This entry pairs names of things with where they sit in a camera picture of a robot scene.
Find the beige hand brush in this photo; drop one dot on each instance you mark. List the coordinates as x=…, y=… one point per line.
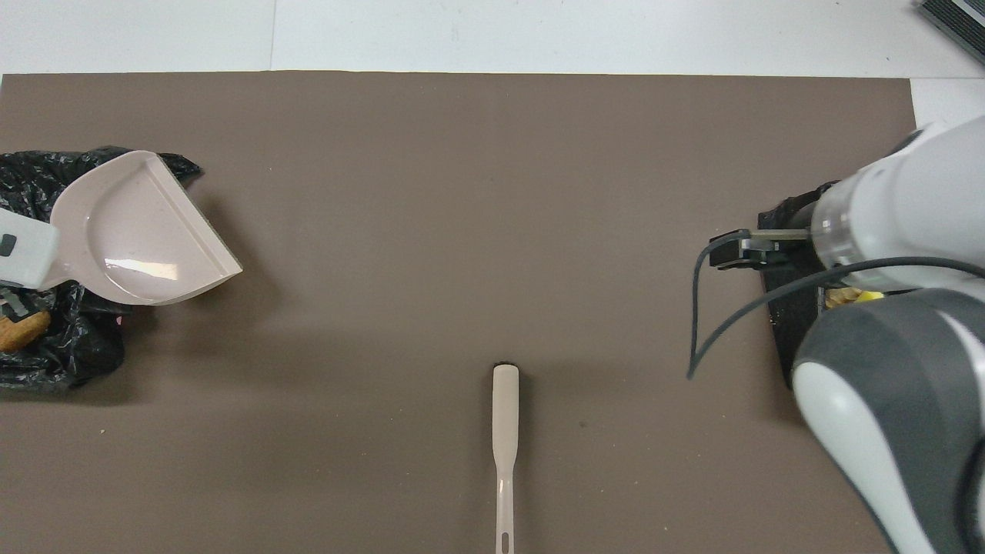
x=505, y=415

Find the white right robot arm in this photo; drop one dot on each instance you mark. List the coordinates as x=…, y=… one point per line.
x=908, y=431

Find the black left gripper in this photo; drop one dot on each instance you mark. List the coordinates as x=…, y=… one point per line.
x=14, y=304

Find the beige plastic dustpan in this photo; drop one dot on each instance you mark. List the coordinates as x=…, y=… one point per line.
x=138, y=231

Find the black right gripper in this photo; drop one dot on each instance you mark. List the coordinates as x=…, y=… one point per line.
x=781, y=258

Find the pale bread chunk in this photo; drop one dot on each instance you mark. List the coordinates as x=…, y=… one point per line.
x=841, y=297

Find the brown table mat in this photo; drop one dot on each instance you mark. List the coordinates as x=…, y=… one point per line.
x=492, y=192

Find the short striped croissant piece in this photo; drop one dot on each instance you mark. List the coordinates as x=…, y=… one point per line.
x=23, y=331

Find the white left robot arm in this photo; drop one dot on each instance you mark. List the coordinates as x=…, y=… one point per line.
x=23, y=250

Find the crumpled black bag bin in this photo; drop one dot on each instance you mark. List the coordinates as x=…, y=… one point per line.
x=77, y=338

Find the boxy black bag bin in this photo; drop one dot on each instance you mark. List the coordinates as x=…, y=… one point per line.
x=785, y=331

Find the dark ribbed panel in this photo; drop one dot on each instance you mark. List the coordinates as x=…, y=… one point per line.
x=958, y=23

